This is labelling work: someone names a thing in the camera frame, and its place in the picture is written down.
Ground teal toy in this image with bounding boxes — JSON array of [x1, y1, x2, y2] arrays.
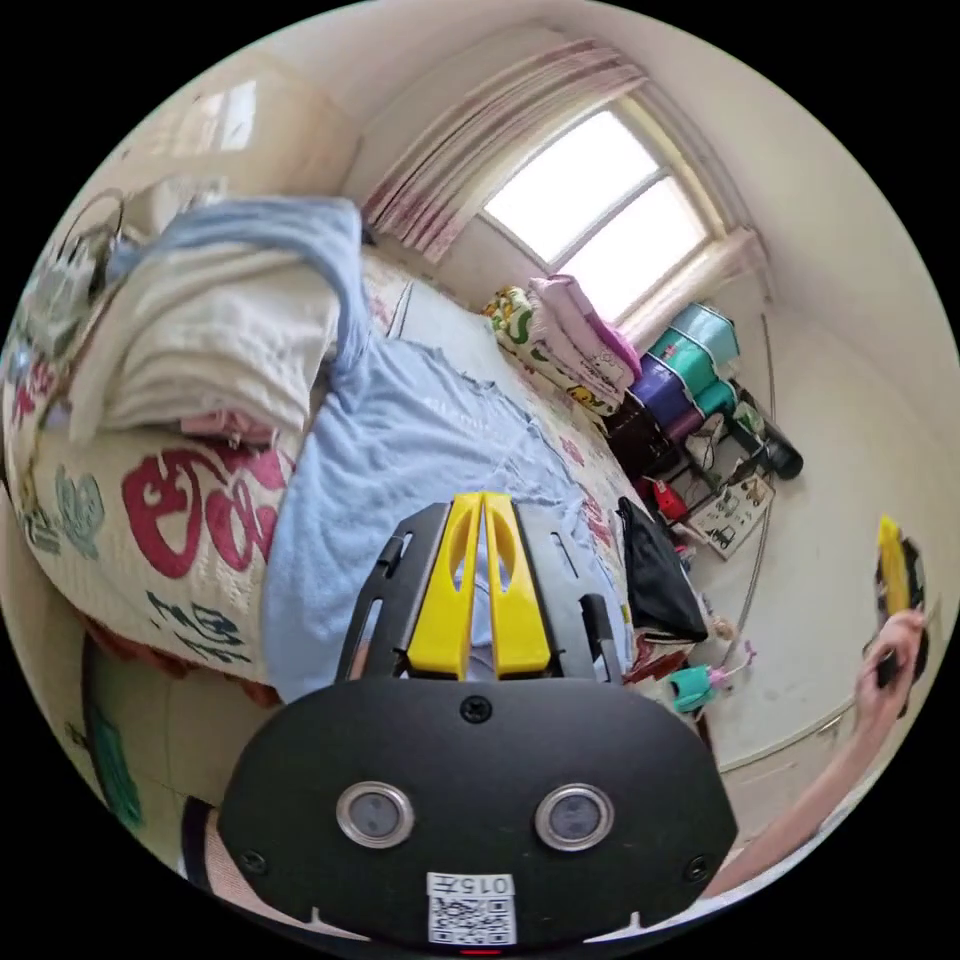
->
[[667, 662, 715, 712]]

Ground person's right hand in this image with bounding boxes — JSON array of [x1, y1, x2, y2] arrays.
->
[[853, 608, 928, 742]]

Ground pile of clothes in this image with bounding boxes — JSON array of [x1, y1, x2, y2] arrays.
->
[[68, 243, 343, 453]]

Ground person's left forearm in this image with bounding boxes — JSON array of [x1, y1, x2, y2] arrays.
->
[[178, 794, 253, 898]]

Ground teal and purple storage drawers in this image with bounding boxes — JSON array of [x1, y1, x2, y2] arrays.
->
[[628, 302, 742, 445]]

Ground person's right forearm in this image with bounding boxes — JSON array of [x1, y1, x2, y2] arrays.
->
[[704, 704, 894, 901]]

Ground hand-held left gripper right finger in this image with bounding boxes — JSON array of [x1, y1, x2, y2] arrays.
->
[[482, 491, 557, 681]]

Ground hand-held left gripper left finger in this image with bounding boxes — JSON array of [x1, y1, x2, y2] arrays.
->
[[407, 492, 483, 681]]

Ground black bag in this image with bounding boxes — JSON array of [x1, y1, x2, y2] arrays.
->
[[614, 494, 711, 645]]

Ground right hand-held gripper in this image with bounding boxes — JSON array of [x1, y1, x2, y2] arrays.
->
[[871, 515, 933, 700]]

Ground pink curtain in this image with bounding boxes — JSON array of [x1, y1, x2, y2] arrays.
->
[[362, 38, 650, 265]]

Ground stack of folded blankets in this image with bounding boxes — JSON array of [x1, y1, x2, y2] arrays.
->
[[482, 274, 645, 418]]

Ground blue hoodie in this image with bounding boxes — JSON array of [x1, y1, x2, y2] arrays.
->
[[112, 197, 633, 706]]

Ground printed picture board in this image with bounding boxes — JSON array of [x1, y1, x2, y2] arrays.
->
[[688, 474, 776, 562]]

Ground bed with printed quilt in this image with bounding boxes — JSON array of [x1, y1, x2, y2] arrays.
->
[[0, 243, 680, 710]]

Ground window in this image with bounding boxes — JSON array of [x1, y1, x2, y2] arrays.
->
[[478, 107, 725, 320]]

